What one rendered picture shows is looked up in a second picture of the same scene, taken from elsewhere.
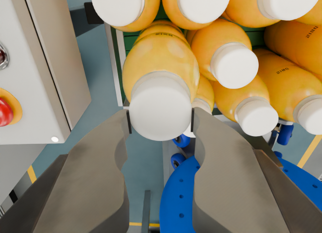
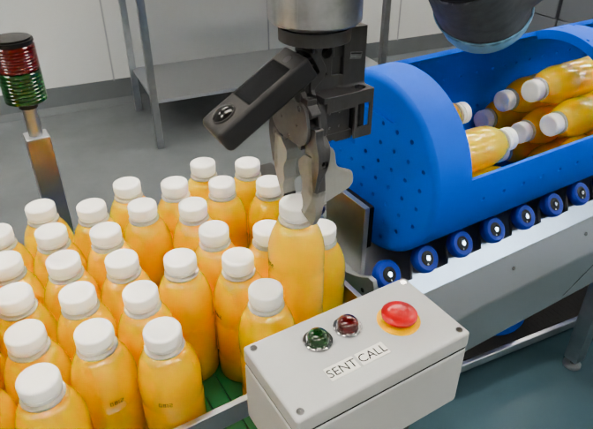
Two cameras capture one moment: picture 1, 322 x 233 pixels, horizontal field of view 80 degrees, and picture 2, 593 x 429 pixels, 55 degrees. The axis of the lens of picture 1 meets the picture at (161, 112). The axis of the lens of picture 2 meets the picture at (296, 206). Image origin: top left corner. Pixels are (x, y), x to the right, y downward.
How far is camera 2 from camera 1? 57 cm
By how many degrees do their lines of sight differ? 48
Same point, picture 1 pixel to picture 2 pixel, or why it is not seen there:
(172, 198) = (423, 212)
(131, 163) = not seen: outside the picture
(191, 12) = (250, 257)
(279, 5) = (222, 229)
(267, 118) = not seen: hidden behind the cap
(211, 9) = (242, 251)
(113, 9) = (272, 288)
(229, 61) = (265, 232)
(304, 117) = (274, 190)
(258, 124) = not seen: hidden behind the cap
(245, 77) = (269, 222)
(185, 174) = (407, 230)
